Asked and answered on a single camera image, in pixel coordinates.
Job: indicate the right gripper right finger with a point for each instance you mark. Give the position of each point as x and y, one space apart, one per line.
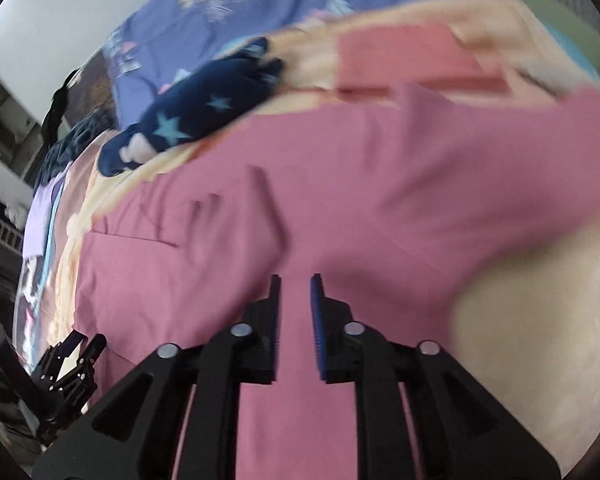
419 413

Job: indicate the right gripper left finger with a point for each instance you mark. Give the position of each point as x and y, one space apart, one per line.
174 415

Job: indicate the pink long-sleeve shirt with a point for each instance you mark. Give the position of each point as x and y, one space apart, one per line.
396 205

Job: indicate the cream bear fleece blanket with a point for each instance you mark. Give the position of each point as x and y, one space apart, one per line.
527 325

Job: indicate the folded lilac garment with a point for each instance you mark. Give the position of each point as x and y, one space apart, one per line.
39 213

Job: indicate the dark teal fleece blanket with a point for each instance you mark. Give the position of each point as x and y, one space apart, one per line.
71 146

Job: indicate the black garment on headboard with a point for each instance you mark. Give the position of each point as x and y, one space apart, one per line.
53 119

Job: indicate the dark patterned pillow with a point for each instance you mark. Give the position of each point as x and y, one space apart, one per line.
91 89

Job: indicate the navy star fleece garment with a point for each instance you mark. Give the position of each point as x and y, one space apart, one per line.
194 108

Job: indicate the folded coral red garment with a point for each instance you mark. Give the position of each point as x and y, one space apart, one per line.
373 59

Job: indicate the blue tree-print pillow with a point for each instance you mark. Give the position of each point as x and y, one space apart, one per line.
165 40

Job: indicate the green pillow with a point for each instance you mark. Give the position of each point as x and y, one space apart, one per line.
564 24

